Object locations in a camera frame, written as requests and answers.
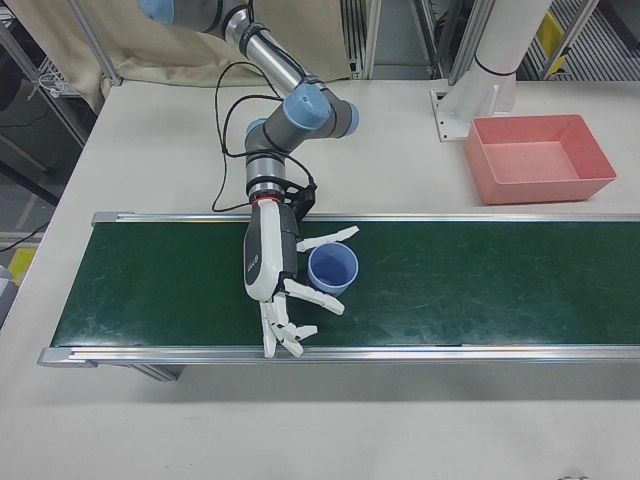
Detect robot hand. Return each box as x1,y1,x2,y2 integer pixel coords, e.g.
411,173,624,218
242,198,360,359

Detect light blue plastic cup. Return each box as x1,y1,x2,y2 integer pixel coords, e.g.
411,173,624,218
306,243,360,296

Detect pink plastic box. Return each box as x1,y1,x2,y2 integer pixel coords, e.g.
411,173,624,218
463,113,617,206

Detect green conveyor belt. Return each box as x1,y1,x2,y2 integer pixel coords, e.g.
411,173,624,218
37,210,640,382

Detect beige curtain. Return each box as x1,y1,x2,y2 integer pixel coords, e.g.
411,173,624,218
12,0,354,119

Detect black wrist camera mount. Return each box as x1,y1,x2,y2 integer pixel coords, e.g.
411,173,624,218
282,182,318,221

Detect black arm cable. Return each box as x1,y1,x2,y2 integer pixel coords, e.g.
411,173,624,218
209,59,317,214

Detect aluminium cage frame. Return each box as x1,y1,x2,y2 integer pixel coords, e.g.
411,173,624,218
341,0,494,84

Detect slanted aluminium post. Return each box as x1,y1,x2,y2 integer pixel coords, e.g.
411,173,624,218
69,0,124,87

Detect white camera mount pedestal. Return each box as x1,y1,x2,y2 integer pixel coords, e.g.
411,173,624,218
430,0,551,144

